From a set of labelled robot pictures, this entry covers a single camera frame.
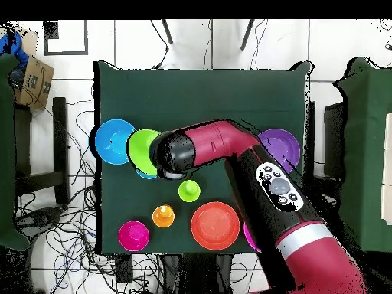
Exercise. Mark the green bowl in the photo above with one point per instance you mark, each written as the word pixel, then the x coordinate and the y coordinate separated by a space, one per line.
pixel 139 150

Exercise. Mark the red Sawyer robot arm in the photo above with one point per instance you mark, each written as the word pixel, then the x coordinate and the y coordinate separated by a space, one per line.
pixel 220 141

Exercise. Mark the green cup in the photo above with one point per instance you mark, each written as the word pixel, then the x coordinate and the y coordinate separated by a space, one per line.
pixel 189 191

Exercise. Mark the small blue bowl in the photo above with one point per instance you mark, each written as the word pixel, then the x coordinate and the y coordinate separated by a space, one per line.
pixel 145 175

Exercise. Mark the orange cup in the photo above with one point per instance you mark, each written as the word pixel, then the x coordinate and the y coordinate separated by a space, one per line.
pixel 163 216

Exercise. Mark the orange bowl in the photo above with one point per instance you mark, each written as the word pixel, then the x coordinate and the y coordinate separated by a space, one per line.
pixel 215 226

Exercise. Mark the dark green tablecloth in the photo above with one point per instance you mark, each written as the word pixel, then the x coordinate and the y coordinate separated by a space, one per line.
pixel 199 92

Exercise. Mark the large blue bowl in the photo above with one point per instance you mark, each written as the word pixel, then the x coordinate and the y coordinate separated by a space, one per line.
pixel 111 141

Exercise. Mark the purple bowl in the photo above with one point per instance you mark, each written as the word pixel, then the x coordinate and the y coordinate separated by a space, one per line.
pixel 281 144

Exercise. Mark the large pink bowl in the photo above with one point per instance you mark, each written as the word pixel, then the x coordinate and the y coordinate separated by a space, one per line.
pixel 251 240

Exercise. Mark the small red bowl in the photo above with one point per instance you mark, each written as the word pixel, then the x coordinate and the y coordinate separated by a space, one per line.
pixel 133 235

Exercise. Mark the black floor box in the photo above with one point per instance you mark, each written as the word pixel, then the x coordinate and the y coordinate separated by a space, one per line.
pixel 124 269

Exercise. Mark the black tripod leg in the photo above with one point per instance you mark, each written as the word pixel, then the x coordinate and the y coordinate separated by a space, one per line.
pixel 167 30
pixel 246 33

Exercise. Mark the black bench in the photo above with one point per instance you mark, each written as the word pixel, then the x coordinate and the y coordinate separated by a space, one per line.
pixel 59 137

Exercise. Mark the black stand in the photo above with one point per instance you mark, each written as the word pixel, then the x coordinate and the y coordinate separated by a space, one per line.
pixel 333 137

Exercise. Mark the dark grey stand base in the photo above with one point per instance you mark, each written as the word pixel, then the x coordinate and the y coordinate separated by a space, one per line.
pixel 39 219

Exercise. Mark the green cloth covered table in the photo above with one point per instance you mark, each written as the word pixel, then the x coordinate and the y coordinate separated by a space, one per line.
pixel 6 153
pixel 364 153

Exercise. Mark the cardboard box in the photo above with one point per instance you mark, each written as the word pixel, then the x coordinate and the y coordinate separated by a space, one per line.
pixel 36 82

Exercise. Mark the blue cloth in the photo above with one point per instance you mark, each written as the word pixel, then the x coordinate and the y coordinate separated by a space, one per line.
pixel 13 46

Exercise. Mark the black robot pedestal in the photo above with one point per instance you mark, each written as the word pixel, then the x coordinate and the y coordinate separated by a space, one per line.
pixel 199 272

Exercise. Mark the black square frame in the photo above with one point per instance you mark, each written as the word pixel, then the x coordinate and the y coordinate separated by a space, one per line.
pixel 50 30

